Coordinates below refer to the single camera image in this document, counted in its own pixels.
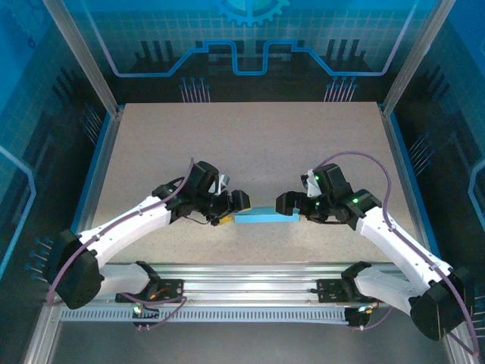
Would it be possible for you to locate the white and blue paper box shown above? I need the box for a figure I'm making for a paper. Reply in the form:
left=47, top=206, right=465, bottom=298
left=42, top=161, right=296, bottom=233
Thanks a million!
left=233, top=206, right=300, bottom=225

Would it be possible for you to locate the blue table edge strip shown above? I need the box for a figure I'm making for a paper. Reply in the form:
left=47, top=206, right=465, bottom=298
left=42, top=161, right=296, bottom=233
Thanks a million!
left=389, top=113, right=443, bottom=259
left=67, top=113, right=114, bottom=238

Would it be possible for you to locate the small black electronics module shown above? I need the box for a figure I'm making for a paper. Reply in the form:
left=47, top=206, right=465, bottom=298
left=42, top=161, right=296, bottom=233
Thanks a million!
left=131, top=299, right=161, bottom=316
left=344, top=305, right=374, bottom=329

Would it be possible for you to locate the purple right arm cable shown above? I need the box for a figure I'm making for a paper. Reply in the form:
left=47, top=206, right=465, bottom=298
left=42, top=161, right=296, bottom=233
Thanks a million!
left=312, top=151, right=479, bottom=357

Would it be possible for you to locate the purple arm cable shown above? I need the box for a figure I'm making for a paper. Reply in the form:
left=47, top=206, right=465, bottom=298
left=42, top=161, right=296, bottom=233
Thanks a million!
left=45, top=157, right=195, bottom=331
left=312, top=151, right=479, bottom=357

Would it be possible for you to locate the aluminium mounting rail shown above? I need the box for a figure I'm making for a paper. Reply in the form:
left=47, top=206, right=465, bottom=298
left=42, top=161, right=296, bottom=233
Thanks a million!
left=48, top=262, right=454, bottom=304

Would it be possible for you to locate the aluminium side rail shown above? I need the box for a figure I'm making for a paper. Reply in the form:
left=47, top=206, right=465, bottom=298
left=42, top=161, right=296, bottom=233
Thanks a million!
left=380, top=104, right=431, bottom=251
left=75, top=105, right=125, bottom=243

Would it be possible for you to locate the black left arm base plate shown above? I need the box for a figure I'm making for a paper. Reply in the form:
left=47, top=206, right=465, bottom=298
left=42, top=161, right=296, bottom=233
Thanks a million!
left=115, top=278, right=186, bottom=304

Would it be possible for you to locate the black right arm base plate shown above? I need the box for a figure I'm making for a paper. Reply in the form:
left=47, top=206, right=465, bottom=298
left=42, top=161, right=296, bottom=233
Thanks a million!
left=316, top=278, right=386, bottom=304

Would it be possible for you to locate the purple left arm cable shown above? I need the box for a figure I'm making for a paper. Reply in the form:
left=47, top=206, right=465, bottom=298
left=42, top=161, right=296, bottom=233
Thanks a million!
left=45, top=157, right=195, bottom=331

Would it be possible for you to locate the grey slotted cable duct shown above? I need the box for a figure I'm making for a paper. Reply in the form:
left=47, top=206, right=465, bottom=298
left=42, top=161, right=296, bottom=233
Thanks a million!
left=59, top=306, right=350, bottom=324

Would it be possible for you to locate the aluminium frame post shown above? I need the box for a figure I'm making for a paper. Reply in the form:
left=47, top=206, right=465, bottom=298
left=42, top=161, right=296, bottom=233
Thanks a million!
left=380, top=0, right=458, bottom=118
left=40, top=0, right=125, bottom=117

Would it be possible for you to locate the aluminium bottom frame bar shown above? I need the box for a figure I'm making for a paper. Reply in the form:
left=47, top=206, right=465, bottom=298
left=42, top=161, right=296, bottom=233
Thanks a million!
left=22, top=306, right=61, bottom=364

